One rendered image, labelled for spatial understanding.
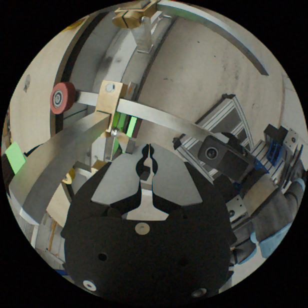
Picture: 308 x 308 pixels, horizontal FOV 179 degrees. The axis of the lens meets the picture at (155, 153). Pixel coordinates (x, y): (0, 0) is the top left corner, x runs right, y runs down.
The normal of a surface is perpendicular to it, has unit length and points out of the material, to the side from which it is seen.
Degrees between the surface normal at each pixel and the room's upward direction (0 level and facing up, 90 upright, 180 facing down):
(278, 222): 90
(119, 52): 0
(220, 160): 30
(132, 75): 0
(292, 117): 90
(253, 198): 91
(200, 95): 0
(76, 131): 90
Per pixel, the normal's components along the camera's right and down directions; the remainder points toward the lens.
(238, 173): -0.47, 0.33
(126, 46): 0.02, 0.52
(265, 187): -0.61, -0.68
